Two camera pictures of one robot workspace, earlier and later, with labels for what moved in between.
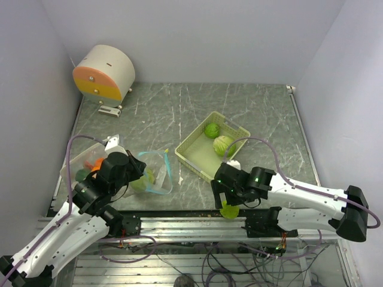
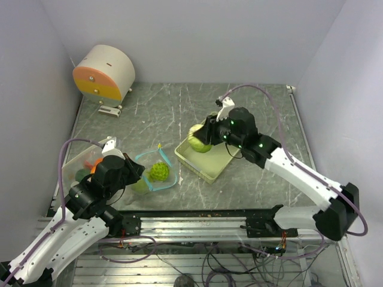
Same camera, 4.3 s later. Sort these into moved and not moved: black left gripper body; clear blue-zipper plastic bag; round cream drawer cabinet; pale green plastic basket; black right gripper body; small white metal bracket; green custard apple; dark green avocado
Moved: green custard apple; black right gripper body; clear blue-zipper plastic bag
Not moved: dark green avocado; pale green plastic basket; small white metal bracket; round cream drawer cabinet; black left gripper body
